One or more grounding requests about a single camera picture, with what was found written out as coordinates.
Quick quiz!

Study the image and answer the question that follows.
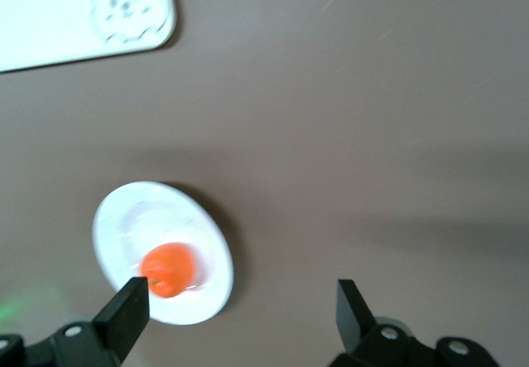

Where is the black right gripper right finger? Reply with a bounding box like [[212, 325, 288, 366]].
[[330, 279, 437, 367]]

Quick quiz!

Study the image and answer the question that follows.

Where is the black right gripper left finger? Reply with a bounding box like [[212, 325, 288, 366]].
[[24, 277, 150, 367]]

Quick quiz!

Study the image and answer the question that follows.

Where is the orange mandarin fruit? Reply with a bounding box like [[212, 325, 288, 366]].
[[140, 241, 196, 298]]

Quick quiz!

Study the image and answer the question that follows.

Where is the white round plate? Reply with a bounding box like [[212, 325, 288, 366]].
[[92, 181, 235, 326]]

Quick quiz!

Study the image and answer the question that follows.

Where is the cream tray with bear print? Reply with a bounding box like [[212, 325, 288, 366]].
[[0, 0, 178, 74]]

